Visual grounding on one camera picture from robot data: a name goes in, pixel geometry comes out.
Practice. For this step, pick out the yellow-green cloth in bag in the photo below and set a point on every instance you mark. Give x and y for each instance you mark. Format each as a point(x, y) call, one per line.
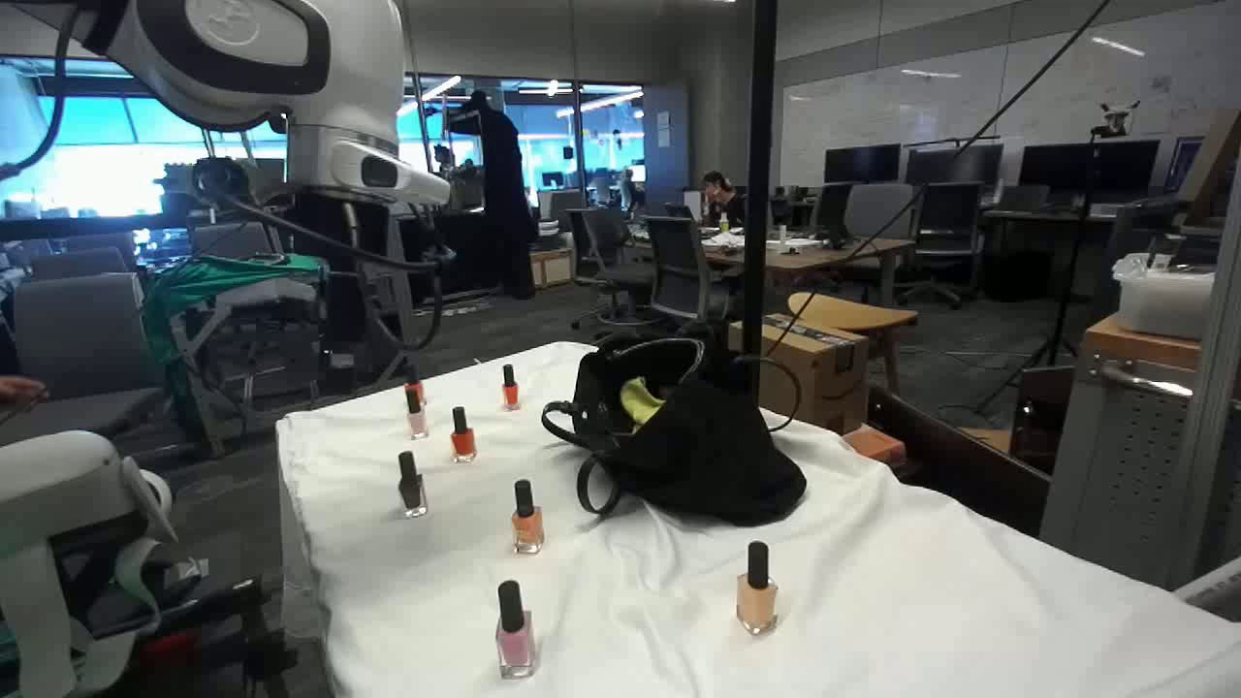
point(642, 406)

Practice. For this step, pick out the orange nail polish bottle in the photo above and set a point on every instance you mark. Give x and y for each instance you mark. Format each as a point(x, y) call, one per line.
point(463, 435)
point(508, 389)

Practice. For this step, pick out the red nail polish bottle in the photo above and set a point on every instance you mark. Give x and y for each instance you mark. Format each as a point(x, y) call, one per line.
point(416, 412)

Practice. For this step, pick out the peach nail polish bottle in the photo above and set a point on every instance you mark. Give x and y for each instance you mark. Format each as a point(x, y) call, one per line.
point(523, 519)

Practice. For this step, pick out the white plastic bin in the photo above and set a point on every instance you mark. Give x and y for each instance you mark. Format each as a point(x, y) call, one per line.
point(1159, 297)

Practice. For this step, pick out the black vertical pole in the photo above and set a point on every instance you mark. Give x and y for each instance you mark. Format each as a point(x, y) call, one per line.
point(759, 186)

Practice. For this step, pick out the cardboard box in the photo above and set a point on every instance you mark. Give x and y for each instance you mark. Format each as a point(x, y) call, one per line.
point(817, 372)

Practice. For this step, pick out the far orange nail polish bottle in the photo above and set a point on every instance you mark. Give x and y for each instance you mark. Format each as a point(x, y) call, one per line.
point(508, 389)

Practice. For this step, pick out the white tablecloth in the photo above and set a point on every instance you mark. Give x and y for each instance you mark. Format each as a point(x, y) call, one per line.
point(884, 589)

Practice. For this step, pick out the grey metal cabinet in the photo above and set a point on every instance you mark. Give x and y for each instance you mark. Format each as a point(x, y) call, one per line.
point(1113, 488)

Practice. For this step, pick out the beige nail polish bottle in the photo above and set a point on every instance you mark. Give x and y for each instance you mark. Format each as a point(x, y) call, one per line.
point(759, 589)

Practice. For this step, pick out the pink nail polish bottle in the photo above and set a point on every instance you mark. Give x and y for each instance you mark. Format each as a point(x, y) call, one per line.
point(512, 633)

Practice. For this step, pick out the dark brown nail polish bottle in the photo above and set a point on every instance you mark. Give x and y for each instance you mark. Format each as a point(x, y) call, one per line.
point(412, 486)

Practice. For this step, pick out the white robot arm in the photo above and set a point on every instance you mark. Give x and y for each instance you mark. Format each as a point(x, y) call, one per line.
point(331, 68)

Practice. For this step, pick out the black handbag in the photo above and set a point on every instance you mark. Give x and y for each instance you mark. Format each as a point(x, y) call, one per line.
point(708, 456)

